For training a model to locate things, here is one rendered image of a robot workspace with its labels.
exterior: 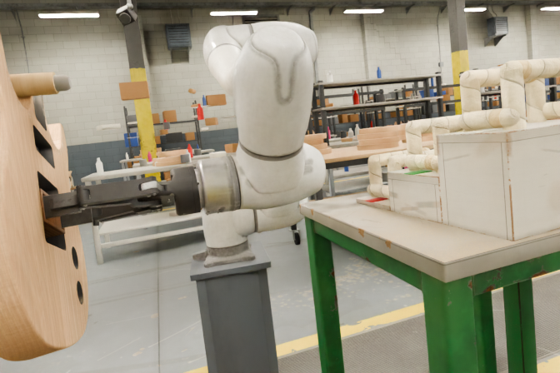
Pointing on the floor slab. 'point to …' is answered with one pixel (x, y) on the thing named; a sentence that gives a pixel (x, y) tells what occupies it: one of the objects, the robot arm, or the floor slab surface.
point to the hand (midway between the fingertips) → (55, 212)
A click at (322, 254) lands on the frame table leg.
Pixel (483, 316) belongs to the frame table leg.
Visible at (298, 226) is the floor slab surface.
